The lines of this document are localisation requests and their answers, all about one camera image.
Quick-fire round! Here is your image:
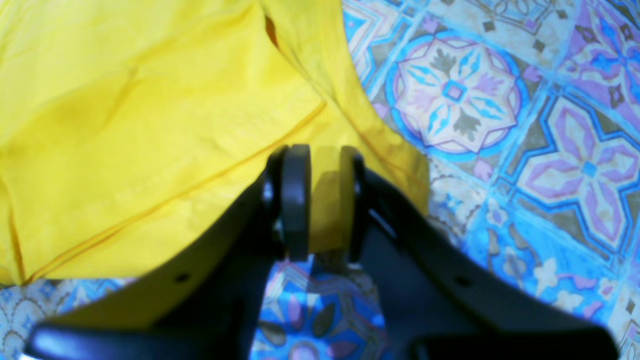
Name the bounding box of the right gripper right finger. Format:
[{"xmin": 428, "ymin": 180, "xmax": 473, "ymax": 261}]
[{"xmin": 340, "ymin": 146, "xmax": 620, "ymax": 360}]

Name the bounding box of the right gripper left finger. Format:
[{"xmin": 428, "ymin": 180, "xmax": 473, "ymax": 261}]
[{"xmin": 25, "ymin": 145, "xmax": 312, "ymax": 360}]

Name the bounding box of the yellow T-shirt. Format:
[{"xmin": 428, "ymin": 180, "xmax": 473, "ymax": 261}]
[{"xmin": 1, "ymin": 0, "xmax": 429, "ymax": 286}]

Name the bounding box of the patterned blue tile tablecloth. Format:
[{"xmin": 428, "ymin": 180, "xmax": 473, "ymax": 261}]
[{"xmin": 1, "ymin": 0, "xmax": 639, "ymax": 360}]

